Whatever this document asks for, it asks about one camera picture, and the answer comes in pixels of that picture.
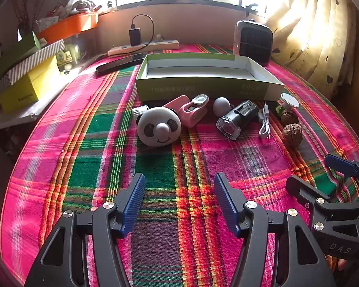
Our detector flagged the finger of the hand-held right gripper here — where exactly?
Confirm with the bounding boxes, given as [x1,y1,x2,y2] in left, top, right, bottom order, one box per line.
[325,155,359,199]
[286,175,359,263]

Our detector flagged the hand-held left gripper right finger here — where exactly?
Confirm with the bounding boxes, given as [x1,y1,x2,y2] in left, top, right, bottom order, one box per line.
[214,172,337,287]

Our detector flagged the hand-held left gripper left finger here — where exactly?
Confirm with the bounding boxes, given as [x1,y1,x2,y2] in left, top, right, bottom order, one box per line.
[24,173,146,287]

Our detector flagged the brown walnut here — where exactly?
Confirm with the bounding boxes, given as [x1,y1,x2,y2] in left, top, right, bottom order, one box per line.
[280,110,299,127]
[282,123,303,148]

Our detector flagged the white short cable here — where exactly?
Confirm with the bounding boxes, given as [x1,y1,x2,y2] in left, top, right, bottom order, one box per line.
[257,102,273,139]

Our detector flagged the white panda face gadget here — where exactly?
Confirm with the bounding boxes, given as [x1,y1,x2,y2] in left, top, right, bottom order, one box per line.
[137,107,182,148]

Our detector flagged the green and white round holder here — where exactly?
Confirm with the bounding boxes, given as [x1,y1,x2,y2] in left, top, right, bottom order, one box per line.
[276,93,300,117]

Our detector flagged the black silver stamp device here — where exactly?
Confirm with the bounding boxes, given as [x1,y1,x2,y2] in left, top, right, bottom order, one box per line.
[216,100,259,142]

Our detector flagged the small white round cap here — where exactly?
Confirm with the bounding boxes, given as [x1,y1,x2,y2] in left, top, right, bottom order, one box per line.
[132,105,150,118]

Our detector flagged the pink clip with round lens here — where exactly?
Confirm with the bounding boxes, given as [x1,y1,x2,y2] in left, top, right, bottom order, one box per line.
[182,94,209,128]

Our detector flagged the white ball knob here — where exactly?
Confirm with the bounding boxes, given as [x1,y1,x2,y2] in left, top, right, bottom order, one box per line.
[213,97,231,116]

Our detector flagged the green cardboard box tray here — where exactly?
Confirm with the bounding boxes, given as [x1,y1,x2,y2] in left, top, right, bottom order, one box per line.
[135,52,285,101]

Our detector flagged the pink green plaid tablecloth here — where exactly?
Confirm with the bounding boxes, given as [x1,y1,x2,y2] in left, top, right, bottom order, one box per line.
[0,43,359,287]

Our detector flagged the cream curtain with hearts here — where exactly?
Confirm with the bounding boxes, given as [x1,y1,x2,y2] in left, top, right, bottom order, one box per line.
[263,0,359,102]

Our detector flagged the black smartphone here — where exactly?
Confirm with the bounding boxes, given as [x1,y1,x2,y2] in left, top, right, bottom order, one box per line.
[96,52,148,74]

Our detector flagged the grey portable heater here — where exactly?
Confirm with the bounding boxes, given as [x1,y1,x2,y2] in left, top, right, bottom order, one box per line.
[233,19,273,66]

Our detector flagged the white power strip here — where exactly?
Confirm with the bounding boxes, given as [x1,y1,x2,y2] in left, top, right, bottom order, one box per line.
[108,39,180,57]

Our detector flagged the yellow cardboard box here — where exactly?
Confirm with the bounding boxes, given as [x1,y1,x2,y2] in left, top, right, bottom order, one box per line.
[0,54,62,114]

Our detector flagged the small green picture card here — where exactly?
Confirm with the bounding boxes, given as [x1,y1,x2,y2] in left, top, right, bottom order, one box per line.
[56,51,74,75]

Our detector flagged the clear plastic container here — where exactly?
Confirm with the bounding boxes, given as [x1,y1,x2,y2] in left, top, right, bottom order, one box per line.
[63,34,98,63]

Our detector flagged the black charger adapter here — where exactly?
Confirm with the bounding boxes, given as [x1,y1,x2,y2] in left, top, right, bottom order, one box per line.
[129,21,142,47]

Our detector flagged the striped cardboard box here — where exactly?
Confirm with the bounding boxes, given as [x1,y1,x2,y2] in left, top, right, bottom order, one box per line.
[3,39,66,86]

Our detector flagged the orange plastic tray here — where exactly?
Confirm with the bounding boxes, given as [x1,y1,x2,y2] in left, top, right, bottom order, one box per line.
[36,11,99,45]

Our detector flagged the green cardboard box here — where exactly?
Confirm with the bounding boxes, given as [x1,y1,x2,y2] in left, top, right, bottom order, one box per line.
[0,31,42,80]

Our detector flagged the pile of white bags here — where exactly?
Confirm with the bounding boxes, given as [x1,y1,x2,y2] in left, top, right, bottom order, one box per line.
[39,0,104,21]

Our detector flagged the dark dried branches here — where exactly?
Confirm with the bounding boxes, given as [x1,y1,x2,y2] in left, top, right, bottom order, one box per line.
[10,0,54,36]

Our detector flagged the black charger cable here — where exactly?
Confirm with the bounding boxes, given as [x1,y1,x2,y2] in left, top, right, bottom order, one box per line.
[131,14,155,47]

